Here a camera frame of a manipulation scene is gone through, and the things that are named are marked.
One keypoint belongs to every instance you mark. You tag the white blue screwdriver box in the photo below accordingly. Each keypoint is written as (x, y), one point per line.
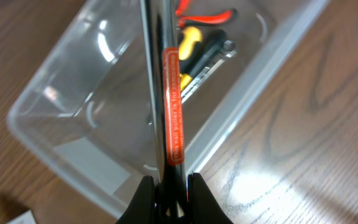
(25, 218)

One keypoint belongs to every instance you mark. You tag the clear plastic storage container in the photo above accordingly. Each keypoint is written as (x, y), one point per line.
(86, 112)

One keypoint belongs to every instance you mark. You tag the stubby yellow black screwdriver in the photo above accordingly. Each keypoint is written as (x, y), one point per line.
(190, 48)

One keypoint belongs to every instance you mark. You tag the red handled pliers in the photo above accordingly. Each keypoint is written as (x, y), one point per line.
(205, 20)

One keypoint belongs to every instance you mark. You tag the black yellow slim screwdriver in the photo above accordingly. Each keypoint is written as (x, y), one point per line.
(212, 45)

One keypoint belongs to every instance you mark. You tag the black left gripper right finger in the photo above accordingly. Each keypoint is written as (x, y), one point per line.
(204, 209)

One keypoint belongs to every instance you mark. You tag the small hammer black handle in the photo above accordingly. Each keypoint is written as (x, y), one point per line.
(161, 48)

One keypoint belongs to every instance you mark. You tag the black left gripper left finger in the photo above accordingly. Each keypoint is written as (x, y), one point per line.
(141, 209)

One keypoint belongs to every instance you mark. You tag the chrome double-ended wrench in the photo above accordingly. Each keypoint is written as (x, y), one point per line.
(228, 51)

